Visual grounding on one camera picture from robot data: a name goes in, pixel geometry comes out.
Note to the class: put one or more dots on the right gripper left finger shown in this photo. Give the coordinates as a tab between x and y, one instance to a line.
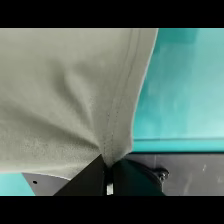
91	180

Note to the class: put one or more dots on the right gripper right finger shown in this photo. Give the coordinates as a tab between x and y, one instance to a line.
136	180

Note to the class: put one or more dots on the silver frame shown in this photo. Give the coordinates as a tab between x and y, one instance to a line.
195	173

